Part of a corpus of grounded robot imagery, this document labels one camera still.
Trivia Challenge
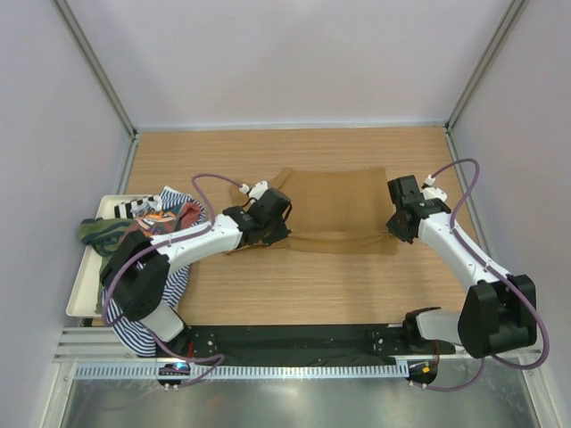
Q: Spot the olive green tank top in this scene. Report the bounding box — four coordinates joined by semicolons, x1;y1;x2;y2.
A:
79;218;134;315

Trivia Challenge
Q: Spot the aluminium front rail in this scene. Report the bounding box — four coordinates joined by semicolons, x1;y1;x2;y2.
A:
53;325;157;363

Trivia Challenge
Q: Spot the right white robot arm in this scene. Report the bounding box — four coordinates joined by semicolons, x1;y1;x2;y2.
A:
386;176;537;358

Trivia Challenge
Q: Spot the right aluminium frame post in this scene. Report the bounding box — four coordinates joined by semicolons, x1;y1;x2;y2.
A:
444;0;529;134

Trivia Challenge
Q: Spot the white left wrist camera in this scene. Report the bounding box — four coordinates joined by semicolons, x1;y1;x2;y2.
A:
239;180;269;201

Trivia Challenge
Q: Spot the white plastic tray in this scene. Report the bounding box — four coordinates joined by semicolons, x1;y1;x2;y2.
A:
66;194;145;318

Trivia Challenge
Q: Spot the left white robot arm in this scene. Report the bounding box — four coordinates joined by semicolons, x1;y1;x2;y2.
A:
100;182;292;357

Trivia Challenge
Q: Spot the aluminium frame post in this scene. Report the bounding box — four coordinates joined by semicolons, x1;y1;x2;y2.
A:
444;0;529;134
51;0;137;139

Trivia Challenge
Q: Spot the slotted grey cable duct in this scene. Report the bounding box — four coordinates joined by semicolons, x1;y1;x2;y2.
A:
74;361;410;381

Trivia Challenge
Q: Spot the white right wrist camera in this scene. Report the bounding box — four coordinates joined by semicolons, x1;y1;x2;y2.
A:
420;175;448;202

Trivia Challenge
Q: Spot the red graphic tank top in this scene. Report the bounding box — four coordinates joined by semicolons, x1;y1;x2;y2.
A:
125;202;204;236

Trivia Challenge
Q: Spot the tan brown tank top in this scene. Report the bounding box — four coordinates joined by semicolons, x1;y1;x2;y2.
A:
222;166;399;257

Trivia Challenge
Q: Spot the blue white striped top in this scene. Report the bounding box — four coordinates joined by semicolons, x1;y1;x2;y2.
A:
112;186;206;357

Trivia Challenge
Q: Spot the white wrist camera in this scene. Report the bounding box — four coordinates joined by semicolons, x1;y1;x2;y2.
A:
239;180;269;201
420;175;448;202

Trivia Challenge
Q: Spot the left aluminium frame post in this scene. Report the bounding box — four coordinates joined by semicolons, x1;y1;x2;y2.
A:
51;0;137;139

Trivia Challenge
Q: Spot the black white striped top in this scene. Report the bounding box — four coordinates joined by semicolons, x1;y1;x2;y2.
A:
113;194;162;219

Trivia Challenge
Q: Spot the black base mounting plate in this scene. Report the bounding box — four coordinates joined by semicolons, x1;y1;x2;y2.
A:
167;324;456;383

